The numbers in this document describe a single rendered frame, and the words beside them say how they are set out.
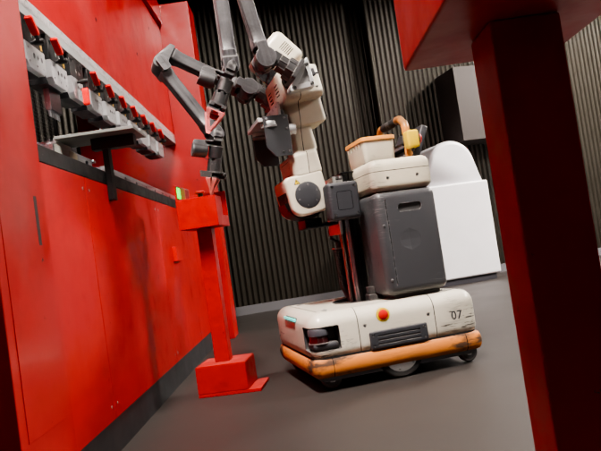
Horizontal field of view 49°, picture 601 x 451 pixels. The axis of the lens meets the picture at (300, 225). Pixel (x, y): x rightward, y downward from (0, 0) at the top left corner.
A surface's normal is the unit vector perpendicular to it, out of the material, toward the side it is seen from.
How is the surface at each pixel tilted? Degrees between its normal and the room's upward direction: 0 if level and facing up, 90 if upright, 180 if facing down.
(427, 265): 90
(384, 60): 90
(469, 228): 90
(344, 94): 90
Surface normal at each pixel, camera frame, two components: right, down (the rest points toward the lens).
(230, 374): -0.11, -0.02
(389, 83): 0.23, -0.07
